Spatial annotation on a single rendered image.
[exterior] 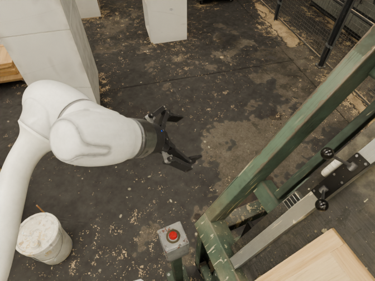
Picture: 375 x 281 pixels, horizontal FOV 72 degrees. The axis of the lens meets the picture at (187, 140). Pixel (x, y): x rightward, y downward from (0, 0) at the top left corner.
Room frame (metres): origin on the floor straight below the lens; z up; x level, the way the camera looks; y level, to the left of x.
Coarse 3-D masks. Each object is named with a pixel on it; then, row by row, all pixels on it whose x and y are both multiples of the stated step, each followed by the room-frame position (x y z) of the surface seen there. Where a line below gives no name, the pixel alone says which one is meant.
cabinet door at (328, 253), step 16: (320, 240) 0.30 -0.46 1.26; (336, 240) 0.29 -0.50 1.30; (304, 256) 0.27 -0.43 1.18; (320, 256) 0.26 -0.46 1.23; (336, 256) 0.25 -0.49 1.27; (352, 256) 0.24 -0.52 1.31; (272, 272) 0.25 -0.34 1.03; (288, 272) 0.24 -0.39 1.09; (304, 272) 0.23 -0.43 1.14; (320, 272) 0.22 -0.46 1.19; (336, 272) 0.21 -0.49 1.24; (352, 272) 0.20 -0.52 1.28; (368, 272) 0.19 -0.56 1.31
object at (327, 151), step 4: (324, 148) 0.47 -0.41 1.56; (328, 148) 0.47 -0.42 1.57; (320, 152) 0.47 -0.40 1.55; (324, 152) 0.46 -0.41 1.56; (328, 152) 0.46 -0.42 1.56; (332, 152) 0.46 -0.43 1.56; (324, 156) 0.45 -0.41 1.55; (328, 156) 0.45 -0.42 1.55; (332, 156) 0.45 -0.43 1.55; (340, 160) 0.45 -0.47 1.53; (348, 164) 0.45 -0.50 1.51; (352, 164) 0.45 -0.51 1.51; (356, 164) 0.45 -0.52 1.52; (348, 168) 0.44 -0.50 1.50; (352, 168) 0.44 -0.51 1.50
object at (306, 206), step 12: (372, 144) 0.48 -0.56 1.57; (372, 156) 0.45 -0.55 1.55; (336, 192) 0.42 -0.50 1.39; (300, 204) 0.42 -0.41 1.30; (312, 204) 0.40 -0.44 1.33; (288, 216) 0.40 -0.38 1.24; (300, 216) 0.38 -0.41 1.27; (276, 228) 0.38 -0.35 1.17; (288, 228) 0.36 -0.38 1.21; (252, 240) 0.37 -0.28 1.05; (264, 240) 0.35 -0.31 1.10; (240, 252) 0.35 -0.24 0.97; (252, 252) 0.33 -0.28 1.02; (240, 264) 0.30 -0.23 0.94
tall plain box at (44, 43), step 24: (0, 0) 2.02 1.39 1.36; (24, 0) 2.06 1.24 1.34; (48, 0) 2.10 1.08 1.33; (72, 0) 2.75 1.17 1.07; (0, 24) 2.00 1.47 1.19; (24, 24) 2.04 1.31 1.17; (48, 24) 2.08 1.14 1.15; (72, 24) 2.31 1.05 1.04; (24, 48) 2.02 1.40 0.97; (48, 48) 2.06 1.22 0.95; (72, 48) 2.11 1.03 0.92; (24, 72) 1.99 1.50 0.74; (48, 72) 2.04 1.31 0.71; (72, 72) 2.09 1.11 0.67; (96, 72) 2.77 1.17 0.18; (96, 96) 2.22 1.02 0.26
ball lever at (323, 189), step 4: (320, 188) 0.43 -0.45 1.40; (324, 188) 0.42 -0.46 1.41; (320, 192) 0.42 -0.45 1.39; (324, 192) 0.40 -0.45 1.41; (324, 196) 0.39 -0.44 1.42; (320, 200) 0.35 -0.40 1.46; (324, 200) 0.35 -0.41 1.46; (316, 204) 0.35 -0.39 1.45; (320, 204) 0.34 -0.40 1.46; (324, 204) 0.34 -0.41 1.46; (328, 204) 0.34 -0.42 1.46; (316, 208) 0.34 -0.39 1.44; (320, 208) 0.33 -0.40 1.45; (324, 208) 0.33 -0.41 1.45; (328, 208) 0.33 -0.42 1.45
